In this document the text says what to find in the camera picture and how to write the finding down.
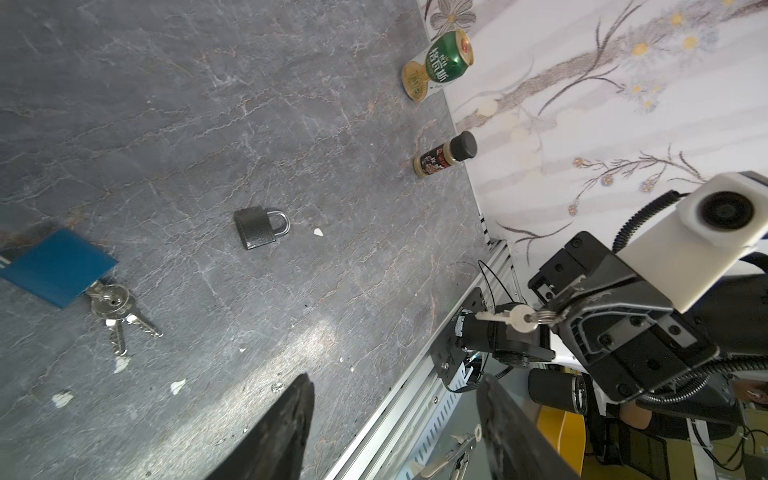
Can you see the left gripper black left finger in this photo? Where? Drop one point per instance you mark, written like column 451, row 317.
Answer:
column 274, row 448

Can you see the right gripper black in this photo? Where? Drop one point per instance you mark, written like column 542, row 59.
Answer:
column 620, row 328

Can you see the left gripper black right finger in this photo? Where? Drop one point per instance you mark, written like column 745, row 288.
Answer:
column 515, row 448

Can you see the black padlock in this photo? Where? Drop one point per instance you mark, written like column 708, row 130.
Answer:
column 258, row 227

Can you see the blue padlock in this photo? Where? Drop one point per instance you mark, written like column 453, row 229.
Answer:
column 59, row 268

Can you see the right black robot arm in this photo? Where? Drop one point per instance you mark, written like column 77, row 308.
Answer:
column 733, row 314

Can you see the small dark spice bottle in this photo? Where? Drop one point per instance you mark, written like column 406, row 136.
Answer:
column 450, row 153

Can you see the green beer can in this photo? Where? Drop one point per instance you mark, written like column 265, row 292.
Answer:
column 446, row 60

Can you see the white slotted cable duct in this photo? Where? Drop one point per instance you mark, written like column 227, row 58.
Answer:
column 428, row 446

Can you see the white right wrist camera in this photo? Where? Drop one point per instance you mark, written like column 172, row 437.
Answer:
column 687, row 251

